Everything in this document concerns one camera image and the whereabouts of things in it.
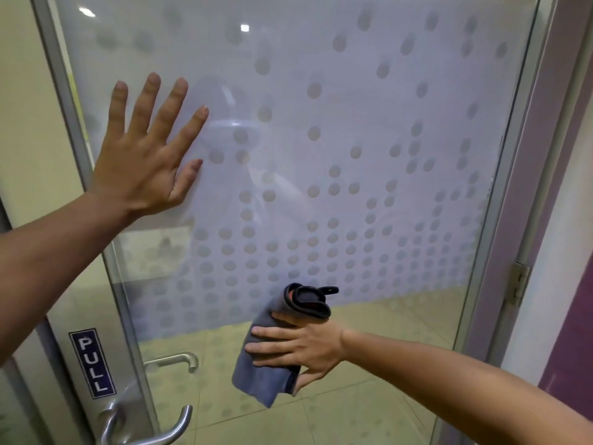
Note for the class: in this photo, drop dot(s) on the person's right hand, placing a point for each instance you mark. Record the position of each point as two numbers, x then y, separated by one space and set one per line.
315 345

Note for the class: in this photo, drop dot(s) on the person's left hand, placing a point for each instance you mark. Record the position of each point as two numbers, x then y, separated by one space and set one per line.
132 171

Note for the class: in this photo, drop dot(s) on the person's right middle finger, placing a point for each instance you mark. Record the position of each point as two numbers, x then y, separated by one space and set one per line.
271 349

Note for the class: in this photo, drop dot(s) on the person's right thumb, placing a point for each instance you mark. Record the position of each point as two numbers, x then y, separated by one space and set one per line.
306 380

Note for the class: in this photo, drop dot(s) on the person's left middle finger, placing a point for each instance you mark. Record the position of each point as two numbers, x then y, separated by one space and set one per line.
169 110

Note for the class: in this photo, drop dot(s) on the person's left little finger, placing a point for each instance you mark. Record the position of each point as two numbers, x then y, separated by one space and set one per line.
116 111

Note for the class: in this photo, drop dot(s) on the person's left thumb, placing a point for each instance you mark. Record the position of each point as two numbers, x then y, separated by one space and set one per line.
187 178

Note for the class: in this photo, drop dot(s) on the person's right little finger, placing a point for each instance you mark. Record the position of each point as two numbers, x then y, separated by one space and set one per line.
287 318

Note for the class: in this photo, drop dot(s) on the grey-blue microfiber cloth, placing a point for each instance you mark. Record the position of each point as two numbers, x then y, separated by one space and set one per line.
259 380

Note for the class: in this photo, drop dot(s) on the person's left forearm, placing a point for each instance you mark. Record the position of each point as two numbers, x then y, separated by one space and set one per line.
51 268

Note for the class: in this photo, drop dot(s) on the person's right forearm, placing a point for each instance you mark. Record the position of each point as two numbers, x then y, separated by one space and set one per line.
463 389

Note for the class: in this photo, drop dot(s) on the frosted dotted glass door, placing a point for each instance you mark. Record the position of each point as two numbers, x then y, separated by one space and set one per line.
333 157

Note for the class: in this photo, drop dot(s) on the blue door sign sticker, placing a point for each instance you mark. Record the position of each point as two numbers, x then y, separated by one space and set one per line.
92 363

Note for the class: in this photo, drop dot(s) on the silver door hinge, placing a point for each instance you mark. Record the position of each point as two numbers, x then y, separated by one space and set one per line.
519 283

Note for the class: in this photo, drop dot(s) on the lilac door frame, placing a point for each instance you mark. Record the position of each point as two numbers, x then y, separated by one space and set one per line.
537 180

